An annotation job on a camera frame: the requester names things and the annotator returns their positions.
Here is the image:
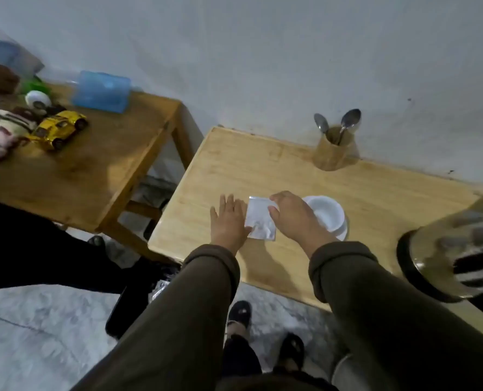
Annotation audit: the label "person's left hand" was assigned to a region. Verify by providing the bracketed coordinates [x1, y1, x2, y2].
[210, 194, 253, 255]

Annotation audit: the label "person's right hand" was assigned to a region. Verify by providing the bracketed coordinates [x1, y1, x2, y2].
[268, 191, 338, 257]

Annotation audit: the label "person's left forearm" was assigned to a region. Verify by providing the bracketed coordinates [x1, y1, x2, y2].
[70, 244, 242, 391]

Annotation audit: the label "person's right forearm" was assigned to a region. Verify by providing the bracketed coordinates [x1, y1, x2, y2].
[308, 241, 483, 391]

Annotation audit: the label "wooden utensil holder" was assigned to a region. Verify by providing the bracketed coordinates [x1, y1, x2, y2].
[312, 125, 356, 172]

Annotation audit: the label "person's left black sandal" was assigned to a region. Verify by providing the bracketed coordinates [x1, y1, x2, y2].
[227, 300, 253, 329]

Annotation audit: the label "person's black sandal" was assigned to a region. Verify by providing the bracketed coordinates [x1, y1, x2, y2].
[227, 300, 253, 329]
[277, 332, 306, 372]

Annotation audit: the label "light wooden table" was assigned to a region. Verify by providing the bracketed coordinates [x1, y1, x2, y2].
[148, 126, 483, 346]

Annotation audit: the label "large metal spoon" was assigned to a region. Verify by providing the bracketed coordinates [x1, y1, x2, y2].
[337, 108, 362, 146]

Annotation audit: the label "person's black trousers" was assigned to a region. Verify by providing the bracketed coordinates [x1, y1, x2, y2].
[222, 334, 263, 378]

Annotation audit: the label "person's right black sandal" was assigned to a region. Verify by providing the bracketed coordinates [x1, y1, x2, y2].
[277, 332, 306, 372]

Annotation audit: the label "brown wooden side table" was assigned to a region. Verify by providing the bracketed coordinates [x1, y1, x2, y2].
[0, 83, 195, 263]

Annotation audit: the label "blue plastic container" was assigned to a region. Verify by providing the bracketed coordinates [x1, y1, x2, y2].
[72, 70, 132, 114]

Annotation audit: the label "black fabric bag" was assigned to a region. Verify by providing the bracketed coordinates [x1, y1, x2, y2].
[0, 198, 182, 339]

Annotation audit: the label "yellow toy car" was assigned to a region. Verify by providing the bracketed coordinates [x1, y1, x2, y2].
[28, 110, 90, 151]

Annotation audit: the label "stainless steel kettle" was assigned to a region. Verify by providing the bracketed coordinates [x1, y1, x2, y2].
[396, 188, 483, 322]

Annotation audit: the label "green toy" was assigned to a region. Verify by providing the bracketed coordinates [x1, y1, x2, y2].
[21, 78, 51, 95]

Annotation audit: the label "grey blue plastic bag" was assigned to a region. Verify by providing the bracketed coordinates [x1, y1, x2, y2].
[0, 38, 45, 79]

